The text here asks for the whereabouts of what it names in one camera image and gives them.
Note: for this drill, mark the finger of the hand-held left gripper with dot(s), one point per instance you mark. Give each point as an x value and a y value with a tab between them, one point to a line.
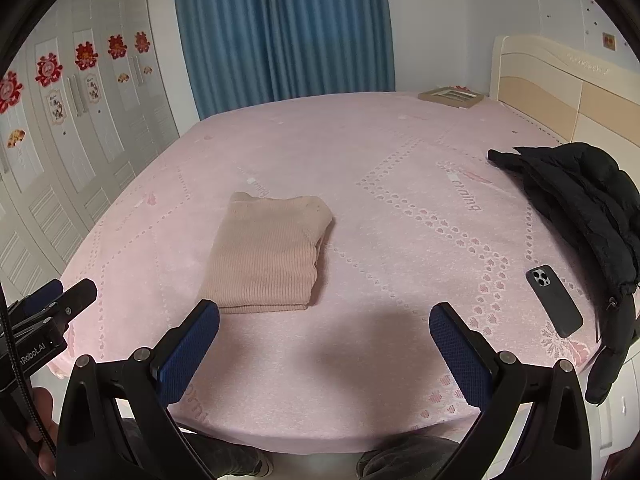
80	295
46	293

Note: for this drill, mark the white bedside cabinet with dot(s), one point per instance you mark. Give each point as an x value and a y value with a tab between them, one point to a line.
620	410

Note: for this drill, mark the blue curtain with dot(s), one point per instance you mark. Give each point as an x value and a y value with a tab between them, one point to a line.
280	35

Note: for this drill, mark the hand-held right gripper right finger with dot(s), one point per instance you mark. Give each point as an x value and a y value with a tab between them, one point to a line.
460	355

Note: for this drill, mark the person's left hand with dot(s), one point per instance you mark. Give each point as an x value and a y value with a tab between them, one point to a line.
42	405

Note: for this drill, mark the cream wooden headboard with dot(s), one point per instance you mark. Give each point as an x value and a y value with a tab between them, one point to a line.
540	90

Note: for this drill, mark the black smartphone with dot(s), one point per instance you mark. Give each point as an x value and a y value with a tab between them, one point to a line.
552	300

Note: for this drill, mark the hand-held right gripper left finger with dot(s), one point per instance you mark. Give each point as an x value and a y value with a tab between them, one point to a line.
190	355

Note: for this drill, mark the white panelled wardrobe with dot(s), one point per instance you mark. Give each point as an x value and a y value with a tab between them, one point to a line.
100	150

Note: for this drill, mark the red paper wardrobe decorations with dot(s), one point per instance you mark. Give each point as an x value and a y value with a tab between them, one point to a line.
86	56

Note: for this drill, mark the small red wall sticker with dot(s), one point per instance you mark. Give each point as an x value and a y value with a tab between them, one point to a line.
608	41

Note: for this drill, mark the pink patterned bed sheet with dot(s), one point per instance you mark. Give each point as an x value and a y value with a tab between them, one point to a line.
400	260

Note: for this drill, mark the beige knit sweater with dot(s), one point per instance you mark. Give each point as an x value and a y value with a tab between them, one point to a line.
265	255

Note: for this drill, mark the black puffer jacket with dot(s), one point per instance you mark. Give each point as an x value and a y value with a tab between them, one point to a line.
585	195

